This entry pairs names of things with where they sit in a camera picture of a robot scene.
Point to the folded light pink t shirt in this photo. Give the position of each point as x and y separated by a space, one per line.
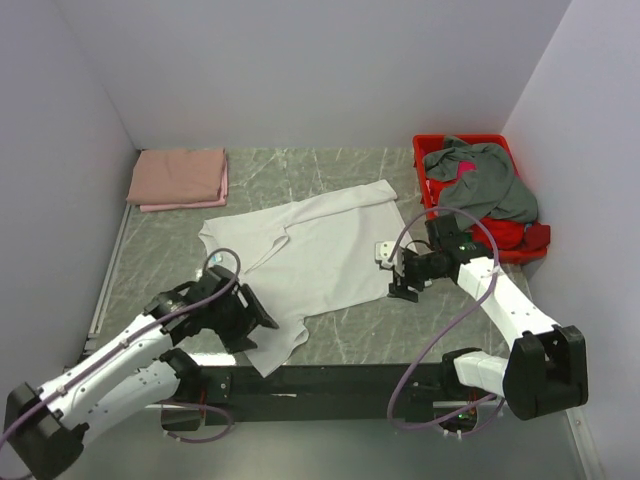
220 197

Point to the white t shirt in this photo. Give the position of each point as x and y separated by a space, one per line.
308 258

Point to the black base beam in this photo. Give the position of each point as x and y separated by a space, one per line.
325 392

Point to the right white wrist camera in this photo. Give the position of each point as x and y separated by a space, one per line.
383 255

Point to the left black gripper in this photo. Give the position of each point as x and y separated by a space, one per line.
251 316

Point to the red plastic bin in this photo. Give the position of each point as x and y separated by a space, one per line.
427 143

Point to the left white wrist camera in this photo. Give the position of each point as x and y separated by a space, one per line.
214 259

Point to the aluminium rail frame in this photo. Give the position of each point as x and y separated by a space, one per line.
65 415

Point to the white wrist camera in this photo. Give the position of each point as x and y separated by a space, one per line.
214 259
383 255

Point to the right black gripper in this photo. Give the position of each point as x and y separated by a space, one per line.
402 293

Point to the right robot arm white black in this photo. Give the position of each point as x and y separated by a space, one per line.
515 325

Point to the folded salmon t shirt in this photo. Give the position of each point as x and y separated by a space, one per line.
177 176

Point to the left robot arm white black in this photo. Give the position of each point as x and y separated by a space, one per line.
49 426

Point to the grey t shirt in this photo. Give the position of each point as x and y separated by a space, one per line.
492 190

